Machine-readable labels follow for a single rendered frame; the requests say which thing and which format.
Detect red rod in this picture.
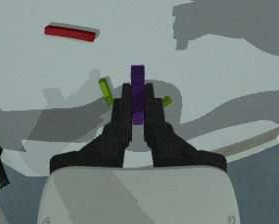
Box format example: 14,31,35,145
44,25,96,42

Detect purple rod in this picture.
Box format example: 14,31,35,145
131,65,145,125

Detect lime green rod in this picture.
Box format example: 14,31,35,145
98,78,113,106
162,96,172,107

